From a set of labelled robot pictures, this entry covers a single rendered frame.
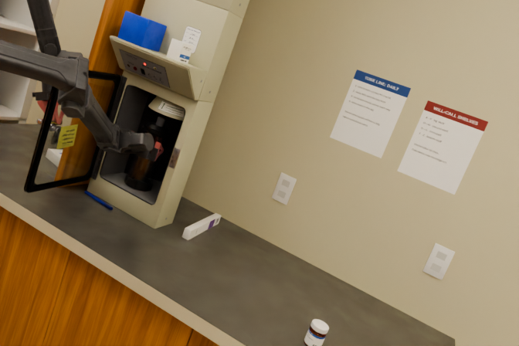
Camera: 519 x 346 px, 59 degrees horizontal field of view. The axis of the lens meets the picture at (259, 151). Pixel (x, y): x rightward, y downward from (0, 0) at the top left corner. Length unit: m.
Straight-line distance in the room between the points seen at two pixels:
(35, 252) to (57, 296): 0.15
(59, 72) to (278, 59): 1.03
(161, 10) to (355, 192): 0.96
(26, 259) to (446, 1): 1.64
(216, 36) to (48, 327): 1.05
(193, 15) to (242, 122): 0.55
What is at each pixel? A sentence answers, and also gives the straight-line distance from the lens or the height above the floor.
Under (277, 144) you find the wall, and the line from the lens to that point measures 1.85.
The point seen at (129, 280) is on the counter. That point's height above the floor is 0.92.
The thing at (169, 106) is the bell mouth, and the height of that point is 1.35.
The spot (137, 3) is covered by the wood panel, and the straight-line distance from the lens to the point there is 1.73.
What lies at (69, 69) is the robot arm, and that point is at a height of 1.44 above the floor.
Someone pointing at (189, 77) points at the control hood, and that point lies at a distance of 1.42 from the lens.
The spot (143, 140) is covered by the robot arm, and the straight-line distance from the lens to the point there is 1.48.
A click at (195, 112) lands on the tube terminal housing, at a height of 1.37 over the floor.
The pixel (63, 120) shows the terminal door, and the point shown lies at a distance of 1.52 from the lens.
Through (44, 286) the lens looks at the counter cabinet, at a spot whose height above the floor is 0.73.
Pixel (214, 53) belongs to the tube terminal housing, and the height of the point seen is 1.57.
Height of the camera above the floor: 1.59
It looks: 10 degrees down
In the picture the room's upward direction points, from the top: 21 degrees clockwise
